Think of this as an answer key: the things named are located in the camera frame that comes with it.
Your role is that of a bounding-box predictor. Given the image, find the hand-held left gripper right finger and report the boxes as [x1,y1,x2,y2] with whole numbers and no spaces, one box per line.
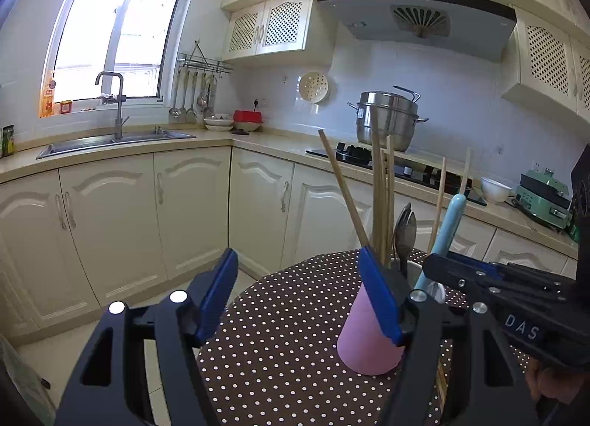
[358,246,540,426]

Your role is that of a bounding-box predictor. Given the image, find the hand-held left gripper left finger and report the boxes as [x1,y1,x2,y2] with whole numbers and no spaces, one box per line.
[54,248,239,426]

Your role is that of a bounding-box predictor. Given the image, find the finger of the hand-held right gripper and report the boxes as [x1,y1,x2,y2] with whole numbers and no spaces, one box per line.
[421,253,570,314]
[442,251,572,291]

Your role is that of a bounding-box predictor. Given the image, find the light blue sheathed knife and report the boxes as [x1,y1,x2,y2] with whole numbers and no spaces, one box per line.
[414,193,464,291]

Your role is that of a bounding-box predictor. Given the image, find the pink utensil holder cup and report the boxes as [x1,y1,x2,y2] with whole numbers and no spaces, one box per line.
[336,248,446,374]

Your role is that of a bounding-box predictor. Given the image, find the bundle of wooden chopsticks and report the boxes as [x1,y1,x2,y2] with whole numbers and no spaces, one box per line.
[371,103,473,266]

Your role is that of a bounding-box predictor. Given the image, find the wooden chopstick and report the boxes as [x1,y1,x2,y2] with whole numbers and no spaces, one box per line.
[317,129,371,250]

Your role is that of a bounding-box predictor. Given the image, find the person's right hand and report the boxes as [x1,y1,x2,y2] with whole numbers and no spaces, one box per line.
[527,356,562,405]

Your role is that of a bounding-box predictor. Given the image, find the large metal spoon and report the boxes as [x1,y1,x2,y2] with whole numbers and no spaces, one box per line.
[392,202,412,270]

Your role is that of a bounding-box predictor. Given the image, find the brown polka dot tablecloth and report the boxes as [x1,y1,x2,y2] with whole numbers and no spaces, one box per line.
[197,248,538,426]

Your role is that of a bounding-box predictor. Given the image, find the white bowl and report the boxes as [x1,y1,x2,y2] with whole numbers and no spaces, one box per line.
[480,176,514,204]

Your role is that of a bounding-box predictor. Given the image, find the green electric cooker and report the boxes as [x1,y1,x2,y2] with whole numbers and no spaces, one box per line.
[513,169,573,230]

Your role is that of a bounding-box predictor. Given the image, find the cream lower kitchen cabinets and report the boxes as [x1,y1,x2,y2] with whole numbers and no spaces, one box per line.
[0,146,582,344]

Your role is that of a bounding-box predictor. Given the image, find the black gas stove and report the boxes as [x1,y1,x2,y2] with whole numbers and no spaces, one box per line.
[305,142,487,207]

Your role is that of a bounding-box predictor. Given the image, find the steel steamer pot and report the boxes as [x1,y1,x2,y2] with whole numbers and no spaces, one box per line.
[347,85,429,153]

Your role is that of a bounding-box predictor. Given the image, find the beige kitchen countertop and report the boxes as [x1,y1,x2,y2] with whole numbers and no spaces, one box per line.
[0,128,582,252]

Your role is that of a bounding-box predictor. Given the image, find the stack of white dishes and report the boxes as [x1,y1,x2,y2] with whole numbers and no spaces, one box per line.
[203,113,235,132]

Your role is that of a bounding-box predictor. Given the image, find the red container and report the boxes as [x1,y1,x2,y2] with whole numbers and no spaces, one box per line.
[232,110,265,133]

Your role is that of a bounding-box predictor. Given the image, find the steel kitchen sink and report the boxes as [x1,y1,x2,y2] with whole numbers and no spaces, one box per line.
[36,128,197,160]

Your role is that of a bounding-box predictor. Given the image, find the clear plastic bag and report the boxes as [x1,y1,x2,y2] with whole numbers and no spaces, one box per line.
[0,333,57,426]

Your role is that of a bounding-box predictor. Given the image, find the metal kitchen faucet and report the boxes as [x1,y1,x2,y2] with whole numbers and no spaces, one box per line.
[94,71,131,140]

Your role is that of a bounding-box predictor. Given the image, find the white round strainer plate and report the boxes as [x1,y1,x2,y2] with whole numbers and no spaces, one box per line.
[298,71,331,104]

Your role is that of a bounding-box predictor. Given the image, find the grey range hood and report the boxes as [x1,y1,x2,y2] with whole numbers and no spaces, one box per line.
[316,0,517,63]

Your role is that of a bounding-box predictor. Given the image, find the green packet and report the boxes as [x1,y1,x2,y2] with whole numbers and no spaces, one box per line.
[0,125,16,159]

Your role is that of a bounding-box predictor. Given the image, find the orange bottle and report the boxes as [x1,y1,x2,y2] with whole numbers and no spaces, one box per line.
[39,70,57,119]

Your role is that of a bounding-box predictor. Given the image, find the kitchen window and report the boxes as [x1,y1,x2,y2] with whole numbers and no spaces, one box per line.
[45,0,200,106]

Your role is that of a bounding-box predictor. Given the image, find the metal wall utensil rack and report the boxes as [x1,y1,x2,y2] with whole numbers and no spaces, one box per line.
[177,40,234,75]

